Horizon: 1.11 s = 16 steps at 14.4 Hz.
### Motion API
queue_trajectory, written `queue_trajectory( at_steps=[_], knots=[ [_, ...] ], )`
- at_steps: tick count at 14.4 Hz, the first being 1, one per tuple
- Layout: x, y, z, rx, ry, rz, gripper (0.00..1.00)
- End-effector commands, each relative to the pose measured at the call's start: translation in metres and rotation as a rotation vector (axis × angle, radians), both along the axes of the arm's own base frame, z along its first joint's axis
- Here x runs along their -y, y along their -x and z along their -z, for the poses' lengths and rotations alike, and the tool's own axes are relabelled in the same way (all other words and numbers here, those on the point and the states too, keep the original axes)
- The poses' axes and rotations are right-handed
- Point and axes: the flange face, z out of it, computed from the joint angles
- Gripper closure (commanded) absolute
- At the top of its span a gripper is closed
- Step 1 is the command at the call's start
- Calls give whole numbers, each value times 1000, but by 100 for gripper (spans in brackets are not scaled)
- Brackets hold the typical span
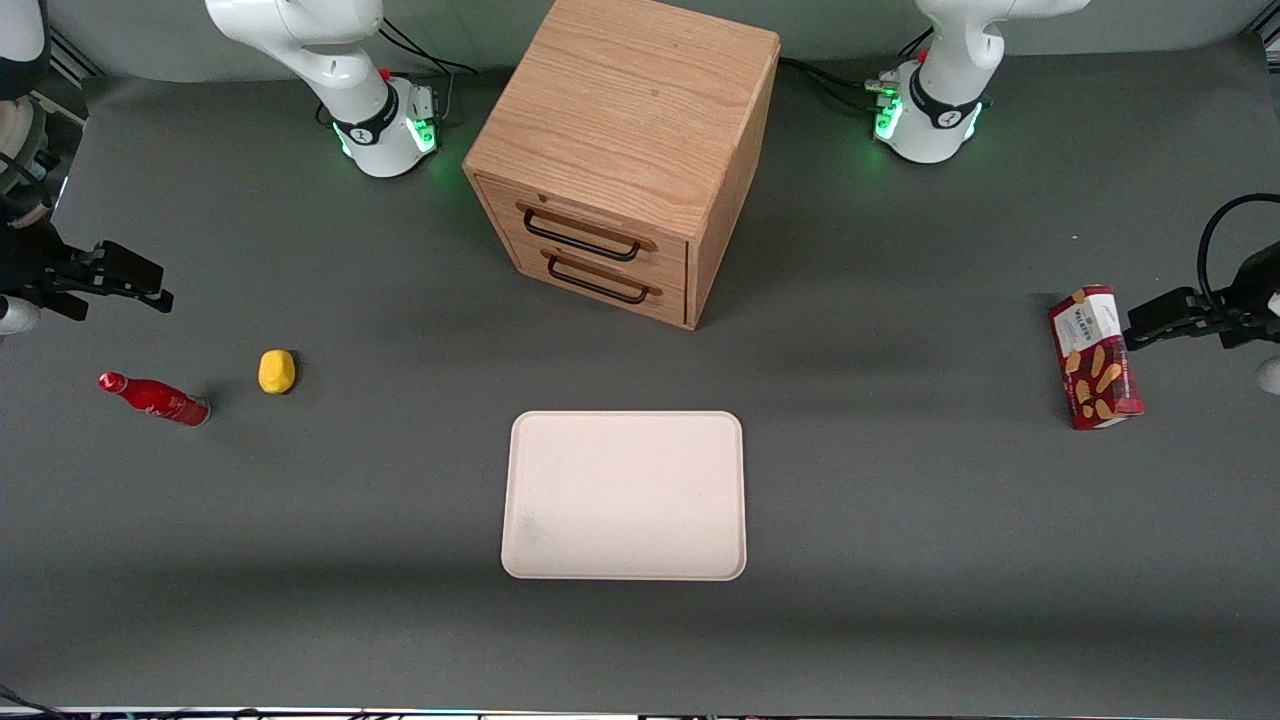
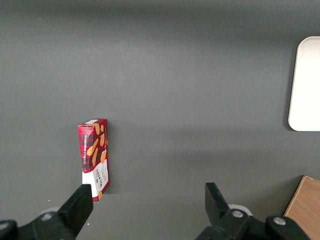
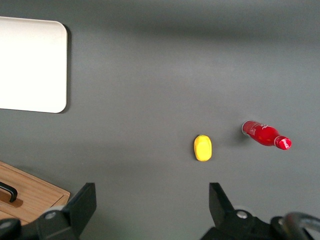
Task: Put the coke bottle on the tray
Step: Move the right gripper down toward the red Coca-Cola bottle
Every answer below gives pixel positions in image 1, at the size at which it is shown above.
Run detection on black right arm base cables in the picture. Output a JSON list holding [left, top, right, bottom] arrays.
[[375, 15, 479, 126]]

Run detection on wooden drawer cabinet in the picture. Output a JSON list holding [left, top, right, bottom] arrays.
[[462, 0, 782, 331]]

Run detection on red shortbread cookie box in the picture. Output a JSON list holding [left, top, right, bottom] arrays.
[[1048, 285, 1144, 431]]

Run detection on black arm base cables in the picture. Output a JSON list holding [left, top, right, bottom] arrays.
[[375, 15, 479, 126], [780, 57, 893, 113]]

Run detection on wooden drawer front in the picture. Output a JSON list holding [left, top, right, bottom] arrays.
[[476, 176, 691, 288], [497, 224, 691, 329]]

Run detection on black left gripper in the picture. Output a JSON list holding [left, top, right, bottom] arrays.
[[1125, 242, 1280, 352]]

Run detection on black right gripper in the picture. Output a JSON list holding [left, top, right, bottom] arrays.
[[0, 215, 174, 322]]

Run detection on red coke bottle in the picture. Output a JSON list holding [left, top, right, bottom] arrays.
[[97, 371, 212, 429]]

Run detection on black metal drawer handle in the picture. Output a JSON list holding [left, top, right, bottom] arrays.
[[517, 203, 658, 263], [541, 250, 663, 305]]

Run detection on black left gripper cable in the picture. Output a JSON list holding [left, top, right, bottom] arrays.
[[1196, 194, 1280, 311]]

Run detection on cream plastic tray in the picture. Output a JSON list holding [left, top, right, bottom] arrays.
[[500, 410, 748, 582]]

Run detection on black left arm base cables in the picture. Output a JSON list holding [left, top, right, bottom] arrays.
[[780, 57, 893, 113]]

